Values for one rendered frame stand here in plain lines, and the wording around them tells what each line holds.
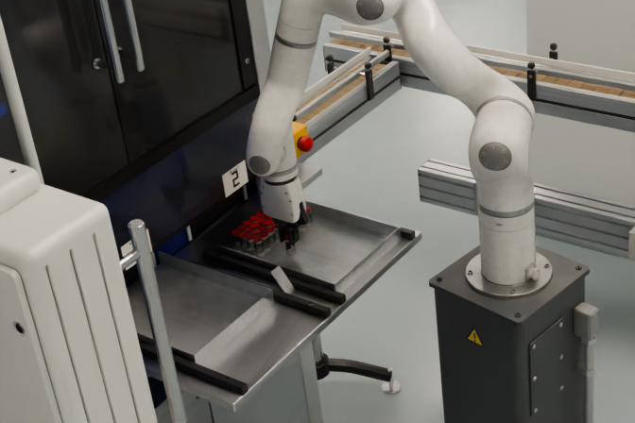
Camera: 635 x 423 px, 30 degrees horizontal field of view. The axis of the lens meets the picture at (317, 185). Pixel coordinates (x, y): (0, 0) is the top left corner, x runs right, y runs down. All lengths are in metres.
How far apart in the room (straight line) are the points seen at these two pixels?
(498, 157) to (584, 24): 1.61
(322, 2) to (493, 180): 0.50
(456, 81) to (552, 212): 1.21
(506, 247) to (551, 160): 1.68
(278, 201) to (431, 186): 1.15
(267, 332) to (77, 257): 0.89
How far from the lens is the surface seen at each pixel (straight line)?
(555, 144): 4.18
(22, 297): 1.68
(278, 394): 3.22
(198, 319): 2.60
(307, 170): 3.10
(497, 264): 2.59
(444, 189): 3.71
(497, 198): 2.50
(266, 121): 2.48
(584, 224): 3.51
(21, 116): 2.22
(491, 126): 2.38
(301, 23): 2.42
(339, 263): 2.71
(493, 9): 6.34
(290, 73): 2.48
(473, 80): 2.42
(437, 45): 2.37
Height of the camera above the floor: 2.38
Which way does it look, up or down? 30 degrees down
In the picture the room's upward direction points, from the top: 7 degrees counter-clockwise
